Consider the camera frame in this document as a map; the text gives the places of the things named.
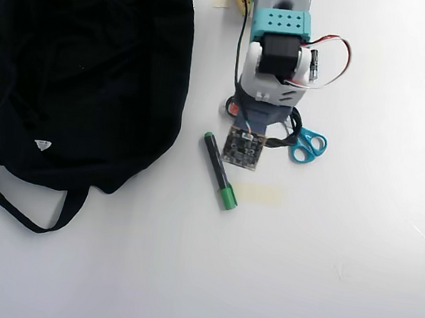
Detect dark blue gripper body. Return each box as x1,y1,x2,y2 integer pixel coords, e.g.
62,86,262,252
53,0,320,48
230,92,301,139

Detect black fabric bag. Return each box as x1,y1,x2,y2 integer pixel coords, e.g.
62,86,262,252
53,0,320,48
0,0,200,250

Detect green and black marker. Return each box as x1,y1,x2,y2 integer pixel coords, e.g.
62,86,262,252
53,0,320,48
193,130,246,213

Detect black cylindrical battery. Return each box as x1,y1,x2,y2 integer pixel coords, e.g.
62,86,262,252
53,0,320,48
307,48,322,82

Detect wide beige masking tape strip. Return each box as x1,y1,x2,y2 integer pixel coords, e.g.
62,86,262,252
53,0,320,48
230,181,288,209

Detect black plastic ring clip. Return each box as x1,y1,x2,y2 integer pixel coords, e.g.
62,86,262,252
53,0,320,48
224,94,240,114

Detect bare camera circuit board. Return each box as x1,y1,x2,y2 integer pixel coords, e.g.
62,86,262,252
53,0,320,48
221,124,269,170

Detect blue handled scissors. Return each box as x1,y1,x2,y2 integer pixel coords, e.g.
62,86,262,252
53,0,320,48
278,116,331,167

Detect red white servo wires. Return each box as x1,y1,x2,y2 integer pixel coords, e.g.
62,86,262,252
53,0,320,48
299,31,355,95

